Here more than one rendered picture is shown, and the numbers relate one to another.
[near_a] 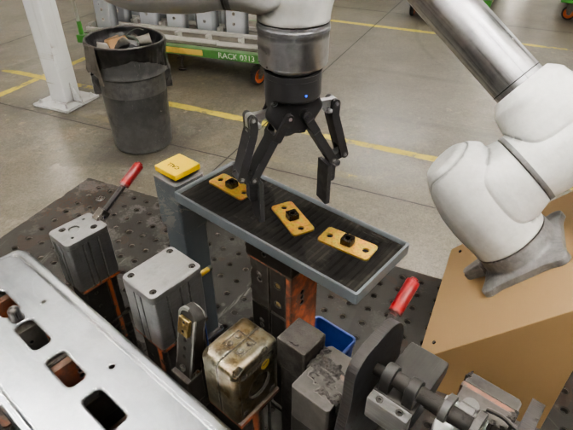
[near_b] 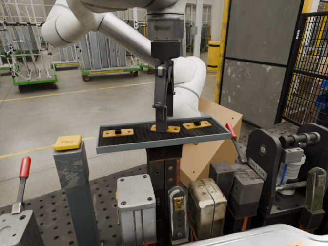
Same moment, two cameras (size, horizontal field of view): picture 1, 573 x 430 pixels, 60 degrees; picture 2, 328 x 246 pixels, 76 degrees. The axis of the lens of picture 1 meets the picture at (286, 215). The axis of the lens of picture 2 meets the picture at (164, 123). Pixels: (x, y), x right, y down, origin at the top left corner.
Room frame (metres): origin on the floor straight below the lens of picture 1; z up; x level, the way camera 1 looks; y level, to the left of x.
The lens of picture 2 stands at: (0.29, 0.44, 1.43)
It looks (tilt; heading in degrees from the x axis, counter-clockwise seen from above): 24 degrees down; 307
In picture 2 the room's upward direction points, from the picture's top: straight up
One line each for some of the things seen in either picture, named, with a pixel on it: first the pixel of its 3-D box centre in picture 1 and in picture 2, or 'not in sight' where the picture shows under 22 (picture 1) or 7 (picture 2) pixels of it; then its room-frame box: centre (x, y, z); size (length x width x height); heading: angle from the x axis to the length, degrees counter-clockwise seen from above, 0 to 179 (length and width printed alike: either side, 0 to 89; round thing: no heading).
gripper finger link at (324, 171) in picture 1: (323, 180); (168, 105); (0.65, -0.06, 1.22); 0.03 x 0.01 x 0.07; 26
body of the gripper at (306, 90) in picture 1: (292, 100); (165, 60); (0.62, -0.01, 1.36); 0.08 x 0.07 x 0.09; 116
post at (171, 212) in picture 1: (192, 261); (82, 207); (0.79, 0.20, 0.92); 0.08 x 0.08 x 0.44; 50
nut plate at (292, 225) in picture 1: (292, 215); (165, 127); (0.62, -0.01, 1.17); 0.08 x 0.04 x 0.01; 26
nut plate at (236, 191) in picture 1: (231, 184); (118, 131); (0.71, 0.09, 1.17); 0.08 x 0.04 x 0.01; 47
